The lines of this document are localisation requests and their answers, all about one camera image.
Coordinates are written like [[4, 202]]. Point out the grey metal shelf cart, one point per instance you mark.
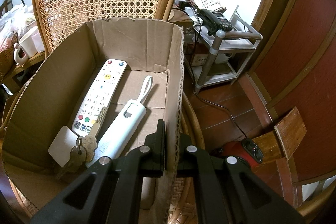
[[225, 56]]

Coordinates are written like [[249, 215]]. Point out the brass keys with wooden tag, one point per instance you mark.
[[85, 147]]

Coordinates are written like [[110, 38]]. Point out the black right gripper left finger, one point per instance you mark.
[[109, 191]]

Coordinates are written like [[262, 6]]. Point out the wooden side table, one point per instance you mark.
[[10, 81]]

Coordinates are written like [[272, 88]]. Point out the white power bank with loop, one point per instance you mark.
[[119, 133]]

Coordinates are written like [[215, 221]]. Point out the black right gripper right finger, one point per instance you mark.
[[227, 191]]

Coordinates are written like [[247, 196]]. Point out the white card key tag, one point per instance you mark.
[[61, 146]]

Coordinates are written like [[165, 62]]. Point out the cream ceramic mug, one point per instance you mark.
[[25, 48]]

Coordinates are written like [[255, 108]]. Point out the white TV remote control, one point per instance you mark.
[[99, 94]]

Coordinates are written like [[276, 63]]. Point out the red and black floor appliance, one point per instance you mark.
[[245, 149]]

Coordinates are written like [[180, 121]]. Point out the black desk telephone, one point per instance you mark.
[[214, 21]]

